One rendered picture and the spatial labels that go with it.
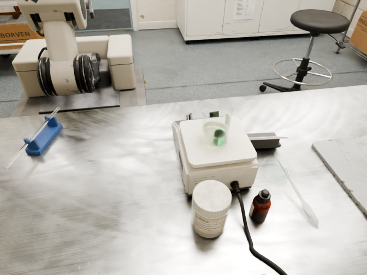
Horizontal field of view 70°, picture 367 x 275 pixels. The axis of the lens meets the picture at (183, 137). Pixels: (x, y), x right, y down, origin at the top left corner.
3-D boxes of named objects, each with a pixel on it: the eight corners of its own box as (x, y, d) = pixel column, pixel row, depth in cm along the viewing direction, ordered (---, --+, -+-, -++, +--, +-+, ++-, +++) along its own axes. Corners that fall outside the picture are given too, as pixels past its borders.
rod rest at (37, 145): (49, 125, 64) (45, 113, 62) (63, 126, 64) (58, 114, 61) (25, 153, 57) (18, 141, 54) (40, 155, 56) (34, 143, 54)
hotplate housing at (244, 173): (171, 130, 63) (170, 102, 58) (224, 125, 65) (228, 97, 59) (188, 209, 47) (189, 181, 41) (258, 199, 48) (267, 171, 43)
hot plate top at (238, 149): (178, 124, 52) (178, 120, 52) (236, 118, 54) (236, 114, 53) (189, 169, 43) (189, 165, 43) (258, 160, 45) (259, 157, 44)
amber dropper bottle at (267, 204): (269, 215, 46) (279, 190, 41) (260, 226, 44) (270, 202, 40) (254, 204, 48) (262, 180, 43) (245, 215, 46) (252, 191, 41)
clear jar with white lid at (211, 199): (192, 205, 47) (194, 177, 42) (225, 209, 47) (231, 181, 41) (188, 237, 43) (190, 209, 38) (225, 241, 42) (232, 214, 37)
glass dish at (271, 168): (286, 162, 55) (289, 155, 54) (291, 183, 51) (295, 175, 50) (259, 160, 56) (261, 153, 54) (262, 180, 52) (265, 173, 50)
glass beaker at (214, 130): (210, 127, 51) (214, 91, 45) (234, 139, 48) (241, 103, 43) (190, 143, 47) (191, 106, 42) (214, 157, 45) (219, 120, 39)
